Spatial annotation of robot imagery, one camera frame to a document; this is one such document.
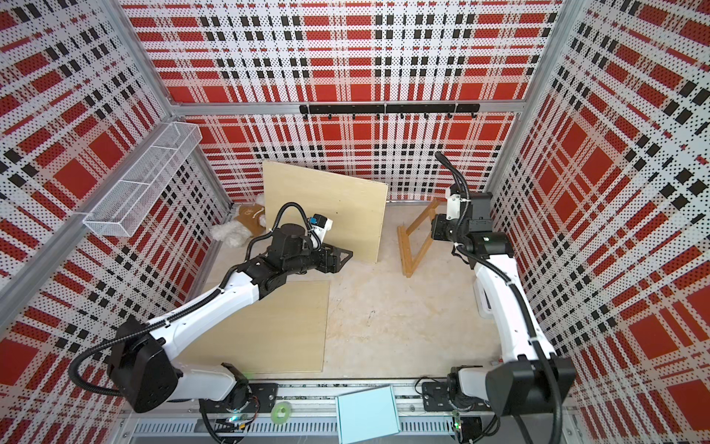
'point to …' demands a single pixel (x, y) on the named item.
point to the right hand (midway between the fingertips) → (437, 222)
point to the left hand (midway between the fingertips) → (346, 251)
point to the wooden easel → (403, 238)
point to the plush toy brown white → (250, 221)
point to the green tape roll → (281, 413)
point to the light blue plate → (367, 415)
